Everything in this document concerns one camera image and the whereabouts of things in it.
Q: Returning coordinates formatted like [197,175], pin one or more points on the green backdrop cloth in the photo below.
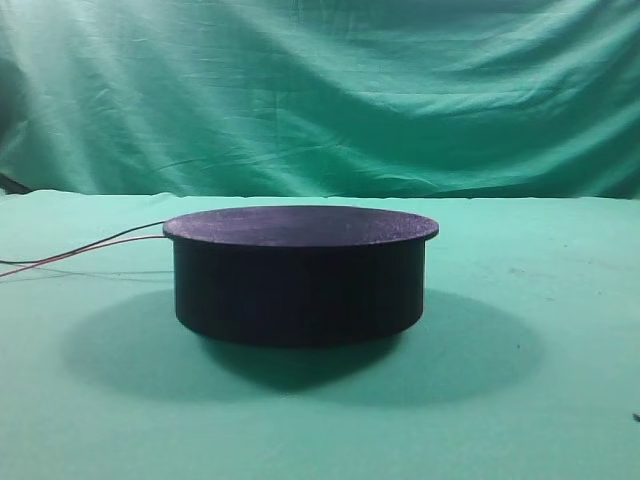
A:
[321,98]

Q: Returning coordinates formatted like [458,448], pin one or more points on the green table cloth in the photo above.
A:
[524,366]

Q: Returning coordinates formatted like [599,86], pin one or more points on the black round turntable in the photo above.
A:
[299,276]

